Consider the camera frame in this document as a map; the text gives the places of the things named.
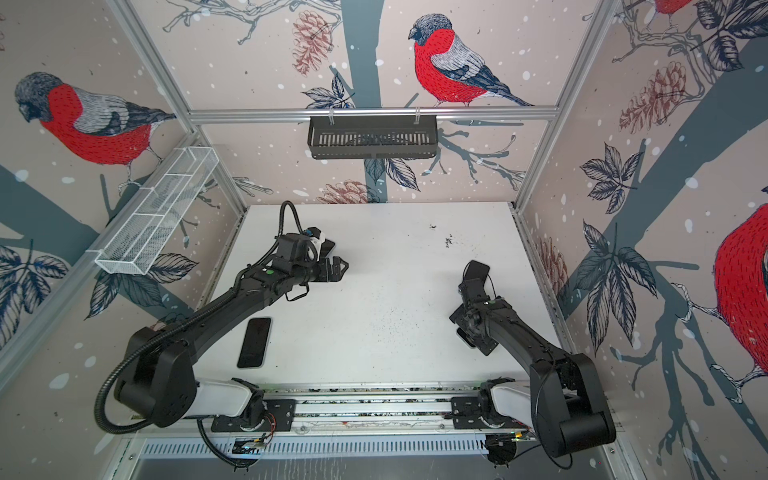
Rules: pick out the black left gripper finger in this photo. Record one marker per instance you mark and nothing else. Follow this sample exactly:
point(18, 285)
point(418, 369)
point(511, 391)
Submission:
point(327, 247)
point(334, 269)

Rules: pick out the white mesh tray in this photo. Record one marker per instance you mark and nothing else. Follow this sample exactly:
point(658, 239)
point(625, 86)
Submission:
point(143, 235)

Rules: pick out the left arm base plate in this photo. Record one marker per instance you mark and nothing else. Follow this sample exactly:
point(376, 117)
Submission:
point(264, 416)

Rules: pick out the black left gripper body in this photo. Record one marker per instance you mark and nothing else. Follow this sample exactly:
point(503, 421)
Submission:
point(307, 272)

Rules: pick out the black wire basket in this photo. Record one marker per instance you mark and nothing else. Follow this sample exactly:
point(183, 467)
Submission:
point(373, 137)

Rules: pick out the black phone lower left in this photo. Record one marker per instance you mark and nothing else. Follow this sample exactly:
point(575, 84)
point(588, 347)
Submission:
point(255, 342)

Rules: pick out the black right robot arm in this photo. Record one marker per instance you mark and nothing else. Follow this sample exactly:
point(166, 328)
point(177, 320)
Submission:
point(566, 407)

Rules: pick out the black phone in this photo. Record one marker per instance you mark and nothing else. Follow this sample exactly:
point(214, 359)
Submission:
point(255, 342)
point(468, 338)

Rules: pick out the black phone right side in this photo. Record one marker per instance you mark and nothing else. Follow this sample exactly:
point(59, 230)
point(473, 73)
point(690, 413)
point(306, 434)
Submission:
point(468, 338)

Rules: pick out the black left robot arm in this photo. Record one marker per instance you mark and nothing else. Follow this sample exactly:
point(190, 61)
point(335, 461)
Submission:
point(155, 383)

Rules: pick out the aluminium mounting rail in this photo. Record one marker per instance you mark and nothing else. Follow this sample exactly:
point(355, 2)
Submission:
point(375, 409)

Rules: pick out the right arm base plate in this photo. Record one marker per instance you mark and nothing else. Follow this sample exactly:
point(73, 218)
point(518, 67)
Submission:
point(466, 413)

